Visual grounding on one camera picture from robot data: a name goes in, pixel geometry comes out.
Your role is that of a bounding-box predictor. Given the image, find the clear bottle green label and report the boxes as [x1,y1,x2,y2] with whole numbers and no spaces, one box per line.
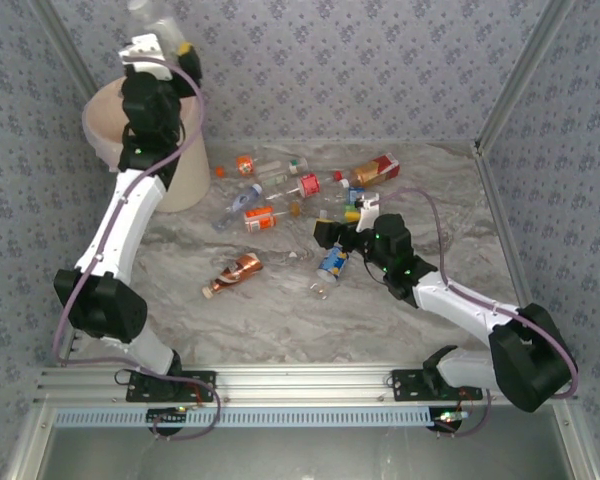
[318,199,361,225]

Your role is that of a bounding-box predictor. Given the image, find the clear bottle blue label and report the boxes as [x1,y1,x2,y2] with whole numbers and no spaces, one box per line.
[329,186,381,206]

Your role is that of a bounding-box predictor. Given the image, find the blue yellow Pepsi label bottle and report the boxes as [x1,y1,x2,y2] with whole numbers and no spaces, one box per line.
[310,242,351,301]

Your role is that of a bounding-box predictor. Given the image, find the clear unlabelled plastic bottle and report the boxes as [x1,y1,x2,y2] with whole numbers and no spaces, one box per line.
[127,0,184,49]

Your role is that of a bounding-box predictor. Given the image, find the tea bottle red gold label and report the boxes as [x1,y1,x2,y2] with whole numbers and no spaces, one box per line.
[340,152,401,190]

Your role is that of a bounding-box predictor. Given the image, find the clear bottle red label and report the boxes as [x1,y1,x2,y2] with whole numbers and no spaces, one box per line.
[264,169,345,202]

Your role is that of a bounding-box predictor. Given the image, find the bottle orange white label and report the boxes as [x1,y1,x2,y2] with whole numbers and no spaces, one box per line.
[243,202,302,234]

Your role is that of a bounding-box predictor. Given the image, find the short clear bottle green print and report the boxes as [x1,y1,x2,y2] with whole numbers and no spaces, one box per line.
[257,170,291,190]

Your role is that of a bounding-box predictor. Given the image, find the clear bottle green white band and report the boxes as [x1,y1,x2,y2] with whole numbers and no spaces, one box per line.
[253,157,310,177]

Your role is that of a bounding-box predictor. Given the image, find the water bottle purple blue label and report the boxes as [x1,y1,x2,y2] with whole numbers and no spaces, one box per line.
[211,183,264,233]

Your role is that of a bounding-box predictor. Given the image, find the bottle copper brown label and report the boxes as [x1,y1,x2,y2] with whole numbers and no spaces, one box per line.
[201,252,264,300]

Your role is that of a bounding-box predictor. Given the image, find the cream plastic bin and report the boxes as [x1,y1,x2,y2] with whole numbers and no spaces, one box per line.
[81,77,212,214]

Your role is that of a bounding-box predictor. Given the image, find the black controller board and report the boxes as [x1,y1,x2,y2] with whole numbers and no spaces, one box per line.
[427,407,469,434]
[145,407,189,436]

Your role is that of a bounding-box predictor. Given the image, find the grey metal panel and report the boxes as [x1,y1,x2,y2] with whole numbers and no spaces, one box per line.
[42,424,579,480]

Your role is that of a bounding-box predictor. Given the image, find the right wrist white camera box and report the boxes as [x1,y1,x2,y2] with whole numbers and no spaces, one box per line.
[354,193,384,234]

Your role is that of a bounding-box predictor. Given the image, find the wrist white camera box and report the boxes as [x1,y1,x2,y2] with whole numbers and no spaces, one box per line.
[118,33,175,82]
[354,193,384,234]

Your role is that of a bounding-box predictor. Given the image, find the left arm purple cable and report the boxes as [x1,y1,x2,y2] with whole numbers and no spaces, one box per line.
[51,54,224,442]

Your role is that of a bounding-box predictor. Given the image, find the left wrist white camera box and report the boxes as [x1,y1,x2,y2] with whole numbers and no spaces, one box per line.
[118,33,175,82]

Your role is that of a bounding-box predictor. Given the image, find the aluminium frame post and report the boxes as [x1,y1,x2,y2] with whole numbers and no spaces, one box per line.
[27,0,99,99]
[472,0,579,156]

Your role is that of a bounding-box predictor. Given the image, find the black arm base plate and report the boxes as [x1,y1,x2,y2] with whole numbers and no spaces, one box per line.
[390,368,484,403]
[124,369,217,404]

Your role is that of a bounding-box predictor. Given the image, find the aluminium mounting rail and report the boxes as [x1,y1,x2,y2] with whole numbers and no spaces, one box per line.
[32,364,579,406]

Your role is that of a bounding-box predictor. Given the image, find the pale blue slotted cable duct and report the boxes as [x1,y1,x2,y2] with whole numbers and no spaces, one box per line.
[54,405,431,429]

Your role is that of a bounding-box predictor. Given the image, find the aluminium frame bar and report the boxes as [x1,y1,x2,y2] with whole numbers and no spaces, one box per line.
[2,404,56,480]
[552,403,600,480]

